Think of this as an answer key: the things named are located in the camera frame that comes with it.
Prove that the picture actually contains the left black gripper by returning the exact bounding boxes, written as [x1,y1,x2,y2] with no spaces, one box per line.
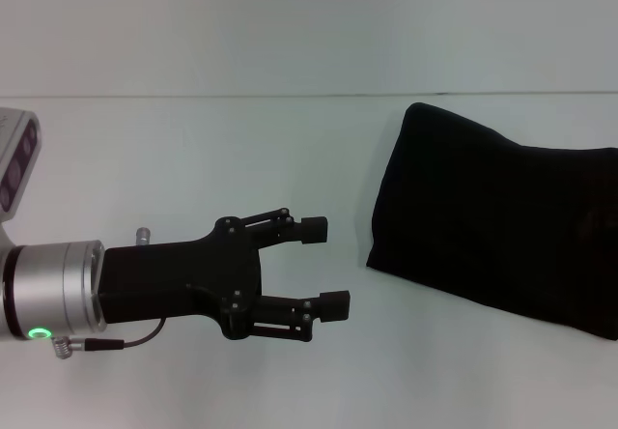
[98,207,351,344]

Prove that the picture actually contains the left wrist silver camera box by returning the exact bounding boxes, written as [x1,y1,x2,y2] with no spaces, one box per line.
[0,107,42,243]

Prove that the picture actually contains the left arm dark cable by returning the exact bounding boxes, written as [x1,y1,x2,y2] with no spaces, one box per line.
[84,316,168,352]

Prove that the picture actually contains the black shirt with FREE print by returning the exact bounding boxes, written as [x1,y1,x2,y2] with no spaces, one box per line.
[365,101,618,341]

